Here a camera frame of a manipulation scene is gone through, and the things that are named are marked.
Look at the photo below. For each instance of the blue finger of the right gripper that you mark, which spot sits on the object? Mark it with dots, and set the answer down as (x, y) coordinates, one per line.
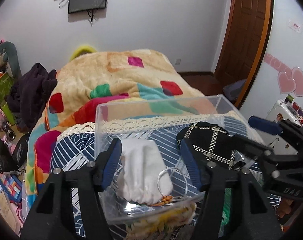
(264, 125)
(249, 147)

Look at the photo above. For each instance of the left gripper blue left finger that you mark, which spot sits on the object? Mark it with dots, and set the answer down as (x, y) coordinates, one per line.
(106, 164)

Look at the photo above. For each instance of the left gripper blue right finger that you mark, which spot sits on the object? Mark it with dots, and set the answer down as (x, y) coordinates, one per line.
(196, 164)

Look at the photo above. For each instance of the black bag with chain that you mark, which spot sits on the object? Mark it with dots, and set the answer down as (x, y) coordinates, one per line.
(212, 141)

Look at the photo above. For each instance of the floral fabric scrunchie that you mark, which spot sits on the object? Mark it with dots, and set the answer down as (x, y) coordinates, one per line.
(162, 222)

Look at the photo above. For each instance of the green knitted cloth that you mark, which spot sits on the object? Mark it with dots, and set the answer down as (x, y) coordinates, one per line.
(226, 209)

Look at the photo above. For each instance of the white small cabinet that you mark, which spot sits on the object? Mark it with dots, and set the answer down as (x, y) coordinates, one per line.
(283, 113)

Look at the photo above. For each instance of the blue patterned tablecloth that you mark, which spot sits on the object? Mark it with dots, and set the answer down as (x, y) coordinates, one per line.
(119, 205)

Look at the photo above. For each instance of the clear plastic storage box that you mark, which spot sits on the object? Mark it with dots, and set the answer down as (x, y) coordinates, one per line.
(161, 121)

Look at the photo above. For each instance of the colourful fleece blanket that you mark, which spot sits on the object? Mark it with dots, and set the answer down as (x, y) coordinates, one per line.
(88, 81)

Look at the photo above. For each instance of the dark purple clothing pile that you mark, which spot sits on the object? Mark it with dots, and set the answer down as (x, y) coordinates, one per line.
(29, 94)

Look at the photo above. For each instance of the brown wooden door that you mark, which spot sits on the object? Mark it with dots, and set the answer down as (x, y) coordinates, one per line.
(246, 33)

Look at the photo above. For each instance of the green storage box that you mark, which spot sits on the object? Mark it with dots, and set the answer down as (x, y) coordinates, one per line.
(6, 82)

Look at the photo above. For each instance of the grey plush toy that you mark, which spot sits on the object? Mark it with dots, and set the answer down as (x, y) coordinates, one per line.
(9, 61)

